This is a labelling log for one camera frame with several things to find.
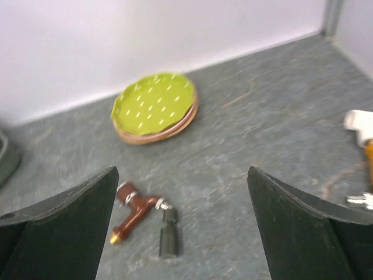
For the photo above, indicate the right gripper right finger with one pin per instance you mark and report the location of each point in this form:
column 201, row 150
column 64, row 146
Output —
column 305, row 237

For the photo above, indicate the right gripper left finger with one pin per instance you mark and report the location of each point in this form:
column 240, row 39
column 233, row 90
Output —
column 61, row 237

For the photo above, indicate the orange faucet with white elbow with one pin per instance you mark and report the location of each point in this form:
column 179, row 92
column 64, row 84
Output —
column 360, row 122

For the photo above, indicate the maroon faucet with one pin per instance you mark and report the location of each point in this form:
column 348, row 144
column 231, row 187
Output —
column 140, row 205

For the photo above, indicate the dark green square tray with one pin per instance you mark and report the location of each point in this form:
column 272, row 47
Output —
column 10, row 158

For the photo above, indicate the small black connector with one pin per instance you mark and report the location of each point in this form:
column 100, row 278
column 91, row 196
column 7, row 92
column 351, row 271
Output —
column 169, row 241

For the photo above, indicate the green polka dot plate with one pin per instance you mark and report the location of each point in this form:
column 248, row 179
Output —
column 153, row 103

